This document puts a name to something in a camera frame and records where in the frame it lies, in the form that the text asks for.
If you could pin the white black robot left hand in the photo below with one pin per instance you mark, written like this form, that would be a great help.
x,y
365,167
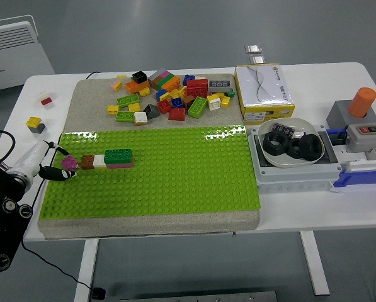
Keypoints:
x,y
30,158

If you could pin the magenta small brick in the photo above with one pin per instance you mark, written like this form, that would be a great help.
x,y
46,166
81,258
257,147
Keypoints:
x,y
69,162

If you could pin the green studded baseplate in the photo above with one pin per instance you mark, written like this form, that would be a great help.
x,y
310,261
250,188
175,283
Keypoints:
x,y
175,173

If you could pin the brown small brick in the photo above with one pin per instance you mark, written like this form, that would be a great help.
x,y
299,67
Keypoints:
x,y
87,162

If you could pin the white small brick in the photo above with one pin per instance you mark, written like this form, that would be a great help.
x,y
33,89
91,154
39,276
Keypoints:
x,y
99,160

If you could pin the grey-brown mat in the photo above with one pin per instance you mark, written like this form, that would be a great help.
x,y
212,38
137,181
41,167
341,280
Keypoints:
x,y
90,94

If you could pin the dark green long brick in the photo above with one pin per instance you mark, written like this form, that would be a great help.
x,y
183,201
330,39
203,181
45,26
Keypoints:
x,y
118,155

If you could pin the pink long brick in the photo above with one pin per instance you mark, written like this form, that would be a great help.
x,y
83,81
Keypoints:
x,y
121,165

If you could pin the white heater appliance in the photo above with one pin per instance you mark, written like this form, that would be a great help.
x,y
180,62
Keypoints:
x,y
11,56

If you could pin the pink yellow brick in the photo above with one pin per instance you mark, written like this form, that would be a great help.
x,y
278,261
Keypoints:
x,y
116,85

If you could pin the white orange brick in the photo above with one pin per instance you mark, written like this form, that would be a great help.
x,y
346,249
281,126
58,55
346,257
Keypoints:
x,y
140,118

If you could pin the white table leg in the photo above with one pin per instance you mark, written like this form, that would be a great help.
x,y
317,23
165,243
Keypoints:
x,y
315,264
87,267

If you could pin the dark grey sloped brick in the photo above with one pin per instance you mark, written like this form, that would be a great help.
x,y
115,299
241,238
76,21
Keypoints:
x,y
151,111

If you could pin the black brick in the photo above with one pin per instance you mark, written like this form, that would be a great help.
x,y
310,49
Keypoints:
x,y
139,77

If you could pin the blue brick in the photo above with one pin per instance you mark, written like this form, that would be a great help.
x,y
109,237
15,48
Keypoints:
x,y
161,95
189,79
177,102

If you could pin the brown stacked brick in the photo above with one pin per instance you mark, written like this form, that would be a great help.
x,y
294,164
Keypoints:
x,y
157,83

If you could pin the black plug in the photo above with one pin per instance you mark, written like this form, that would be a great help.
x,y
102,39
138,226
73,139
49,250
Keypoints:
x,y
98,293

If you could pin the grey stacked brick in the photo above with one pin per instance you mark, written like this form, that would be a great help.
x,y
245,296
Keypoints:
x,y
157,74

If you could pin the red sloped brick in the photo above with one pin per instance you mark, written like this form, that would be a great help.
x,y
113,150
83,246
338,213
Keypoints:
x,y
177,114

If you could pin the green stacked brick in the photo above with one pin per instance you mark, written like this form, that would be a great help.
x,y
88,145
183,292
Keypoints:
x,y
168,80

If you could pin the orange stacked brick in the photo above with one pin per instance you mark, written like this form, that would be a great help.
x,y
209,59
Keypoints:
x,y
172,85

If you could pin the pink stacked brick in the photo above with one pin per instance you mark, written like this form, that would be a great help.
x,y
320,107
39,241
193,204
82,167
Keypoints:
x,y
167,74

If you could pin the large red brick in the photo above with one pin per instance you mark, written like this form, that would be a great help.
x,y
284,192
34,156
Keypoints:
x,y
197,88

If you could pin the white flat brick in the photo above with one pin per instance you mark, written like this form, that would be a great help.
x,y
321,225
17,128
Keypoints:
x,y
200,77

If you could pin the white yellow brick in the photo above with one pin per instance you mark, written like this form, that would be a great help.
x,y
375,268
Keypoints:
x,y
213,102

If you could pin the grey long brick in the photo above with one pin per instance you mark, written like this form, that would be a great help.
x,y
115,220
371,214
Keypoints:
x,y
219,85

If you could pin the small green brick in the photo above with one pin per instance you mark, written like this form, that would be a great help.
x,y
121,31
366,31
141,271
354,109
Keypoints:
x,y
231,93

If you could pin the large black nut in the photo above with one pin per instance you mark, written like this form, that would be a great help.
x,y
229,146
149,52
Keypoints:
x,y
305,143
268,144

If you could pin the white yellow cardboard box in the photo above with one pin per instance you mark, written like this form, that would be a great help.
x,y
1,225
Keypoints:
x,y
263,85

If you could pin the silver floor socket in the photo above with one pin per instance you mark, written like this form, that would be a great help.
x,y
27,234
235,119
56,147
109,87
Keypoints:
x,y
253,48
257,59

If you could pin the white bowl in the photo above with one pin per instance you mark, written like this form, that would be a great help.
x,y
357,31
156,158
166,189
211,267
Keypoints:
x,y
279,162

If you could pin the purple circuit board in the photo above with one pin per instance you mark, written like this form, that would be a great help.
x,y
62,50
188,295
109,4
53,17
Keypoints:
x,y
283,128

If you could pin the grey junction box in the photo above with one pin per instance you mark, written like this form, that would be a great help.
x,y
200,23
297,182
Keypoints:
x,y
285,177

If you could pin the small black nut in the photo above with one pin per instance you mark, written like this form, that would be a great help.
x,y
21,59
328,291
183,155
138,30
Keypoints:
x,y
293,154

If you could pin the grey block with hole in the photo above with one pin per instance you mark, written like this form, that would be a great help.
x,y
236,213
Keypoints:
x,y
337,114

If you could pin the blue white mechanical fixture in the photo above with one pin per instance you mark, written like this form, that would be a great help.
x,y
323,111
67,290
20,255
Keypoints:
x,y
364,176

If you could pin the orange cylinder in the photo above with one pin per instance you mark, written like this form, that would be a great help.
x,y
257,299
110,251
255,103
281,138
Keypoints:
x,y
361,102

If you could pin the grey switch box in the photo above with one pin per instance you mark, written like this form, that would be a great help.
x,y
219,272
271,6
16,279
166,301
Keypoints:
x,y
361,138

